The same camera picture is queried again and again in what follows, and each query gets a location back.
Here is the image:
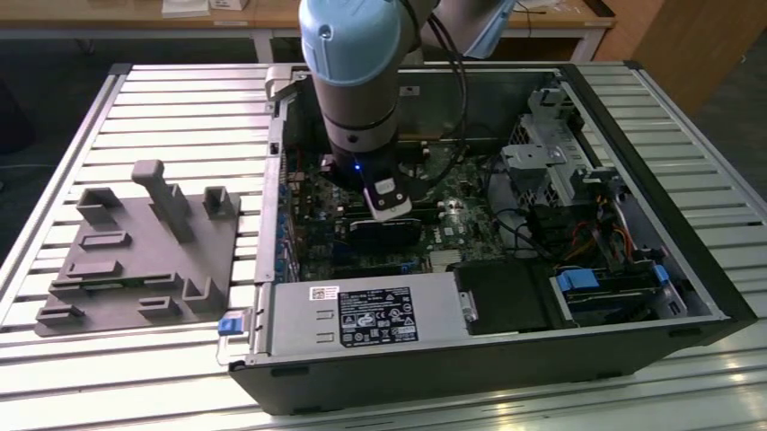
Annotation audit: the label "black expansion slot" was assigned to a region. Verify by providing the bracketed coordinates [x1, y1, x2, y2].
[330, 263, 405, 278]

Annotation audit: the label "black graphics card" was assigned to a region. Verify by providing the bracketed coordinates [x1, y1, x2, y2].
[345, 215, 425, 247]

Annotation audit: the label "silver case release latch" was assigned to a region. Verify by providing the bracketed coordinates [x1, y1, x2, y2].
[263, 66, 302, 102]

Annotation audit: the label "green motherboard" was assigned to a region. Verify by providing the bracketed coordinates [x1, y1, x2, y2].
[281, 143, 511, 284]

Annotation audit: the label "small silver chipset heatsink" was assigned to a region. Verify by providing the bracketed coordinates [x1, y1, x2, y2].
[430, 251, 466, 270]

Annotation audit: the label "grey metal drive cage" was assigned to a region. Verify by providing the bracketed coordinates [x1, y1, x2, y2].
[501, 87, 622, 210]

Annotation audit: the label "silver power supply unit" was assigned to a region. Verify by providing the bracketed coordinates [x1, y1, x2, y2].
[263, 270, 478, 358]

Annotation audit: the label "black plastic fan shroud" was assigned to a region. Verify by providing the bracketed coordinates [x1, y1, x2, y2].
[446, 259, 571, 337]

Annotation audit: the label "grey plastic parts rack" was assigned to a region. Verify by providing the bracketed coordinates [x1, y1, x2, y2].
[34, 159, 245, 338]

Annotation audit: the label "green RAM stick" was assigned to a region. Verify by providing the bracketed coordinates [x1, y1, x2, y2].
[81, 277, 149, 288]

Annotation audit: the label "blue disk carrier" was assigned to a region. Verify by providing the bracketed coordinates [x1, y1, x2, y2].
[554, 267, 601, 295]

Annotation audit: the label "black PC case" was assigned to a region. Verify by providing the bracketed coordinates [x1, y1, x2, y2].
[227, 60, 761, 417]

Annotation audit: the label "brown wooden cabinet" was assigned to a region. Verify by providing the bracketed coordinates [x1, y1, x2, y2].
[597, 0, 767, 120]

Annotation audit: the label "white silver wrist camera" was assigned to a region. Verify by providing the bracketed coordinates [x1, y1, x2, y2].
[362, 176, 417, 222]

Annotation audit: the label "black camera cable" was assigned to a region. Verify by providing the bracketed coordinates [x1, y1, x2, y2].
[413, 13, 473, 185]

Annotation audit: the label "orange yellow power wires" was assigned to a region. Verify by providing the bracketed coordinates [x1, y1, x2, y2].
[562, 219, 638, 266]

